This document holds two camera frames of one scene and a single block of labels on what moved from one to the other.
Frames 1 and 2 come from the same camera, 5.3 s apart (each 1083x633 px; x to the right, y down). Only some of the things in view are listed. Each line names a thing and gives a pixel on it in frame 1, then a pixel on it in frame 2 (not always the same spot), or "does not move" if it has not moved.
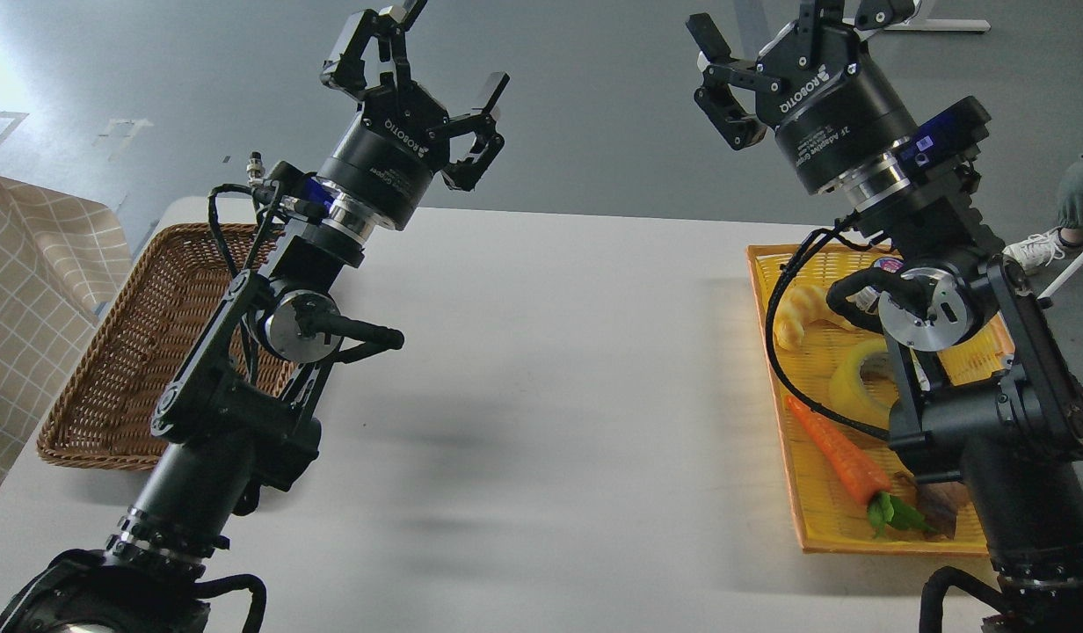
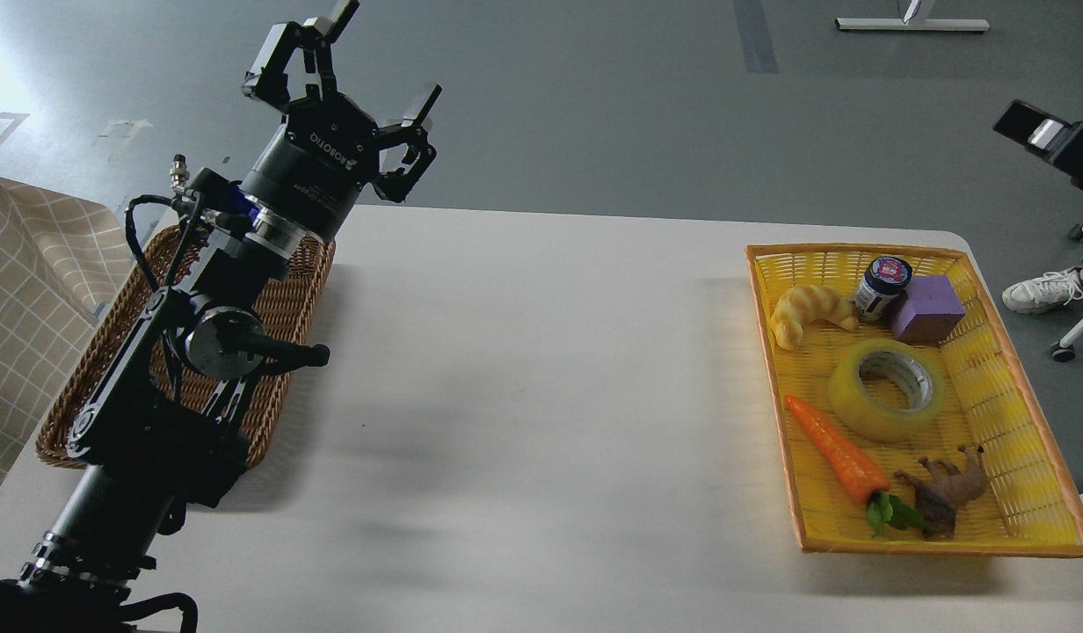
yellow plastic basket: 850,496 does not move
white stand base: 940,25 does not move
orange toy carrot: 856,479 does not move
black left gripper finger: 465,173 → 394,185
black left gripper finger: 345,69 → 296,56
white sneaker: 1037,251 → 1047,292
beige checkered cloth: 48,266 does not move
